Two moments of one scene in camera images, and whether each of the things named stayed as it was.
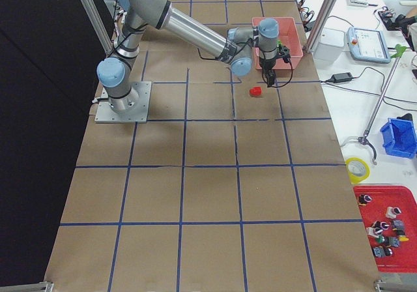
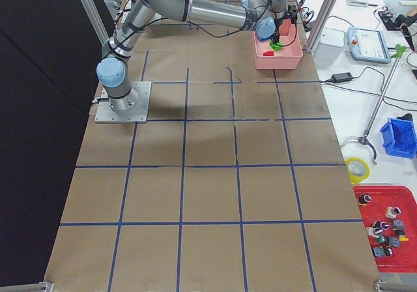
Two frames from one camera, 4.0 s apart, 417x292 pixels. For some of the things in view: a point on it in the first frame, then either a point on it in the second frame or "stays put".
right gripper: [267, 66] → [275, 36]
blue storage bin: [399, 137] stays put
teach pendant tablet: [367, 44] stays put
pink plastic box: [289, 37] stays put
